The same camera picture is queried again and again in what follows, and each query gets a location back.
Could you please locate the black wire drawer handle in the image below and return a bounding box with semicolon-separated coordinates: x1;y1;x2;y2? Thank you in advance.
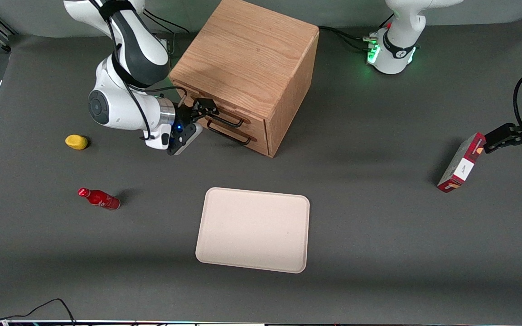
207;120;251;146
206;108;245;128

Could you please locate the wooden drawer front panel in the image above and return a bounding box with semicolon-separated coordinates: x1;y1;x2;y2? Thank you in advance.
198;119;270;157

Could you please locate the black cable at right base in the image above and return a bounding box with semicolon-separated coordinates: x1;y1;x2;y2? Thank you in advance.
143;9;190;33

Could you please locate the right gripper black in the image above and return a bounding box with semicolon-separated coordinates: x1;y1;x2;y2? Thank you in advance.
175;98;219;134

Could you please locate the black cable at left base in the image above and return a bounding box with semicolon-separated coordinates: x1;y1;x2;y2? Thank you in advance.
319;26;372;42
333;31;375;50

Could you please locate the wooden drawer cabinet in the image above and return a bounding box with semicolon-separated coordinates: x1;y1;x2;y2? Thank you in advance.
169;0;319;158

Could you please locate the black cable on table edge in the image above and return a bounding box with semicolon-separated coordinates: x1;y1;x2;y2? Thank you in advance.
0;298;77;325

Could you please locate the black cable at base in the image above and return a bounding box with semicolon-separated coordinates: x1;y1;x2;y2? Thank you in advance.
143;9;190;33
319;26;372;42
333;31;375;50

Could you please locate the black cable along right arm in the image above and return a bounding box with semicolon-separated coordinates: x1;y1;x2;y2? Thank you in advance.
90;0;188;140

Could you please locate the beige rectangular tray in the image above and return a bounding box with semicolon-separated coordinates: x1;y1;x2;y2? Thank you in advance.
195;187;310;274

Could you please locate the yellow lemon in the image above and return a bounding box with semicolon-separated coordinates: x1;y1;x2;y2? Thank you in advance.
65;134;88;150

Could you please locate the wooden drawer with light interior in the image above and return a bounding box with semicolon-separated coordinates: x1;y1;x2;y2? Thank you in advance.
173;81;268;139

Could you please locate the red bottle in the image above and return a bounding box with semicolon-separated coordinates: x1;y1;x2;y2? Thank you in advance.
78;187;121;211

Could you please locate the red and white box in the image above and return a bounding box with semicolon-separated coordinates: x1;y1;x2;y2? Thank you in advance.
437;132;487;193

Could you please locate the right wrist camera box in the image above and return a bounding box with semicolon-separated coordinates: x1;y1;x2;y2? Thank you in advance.
167;123;203;156

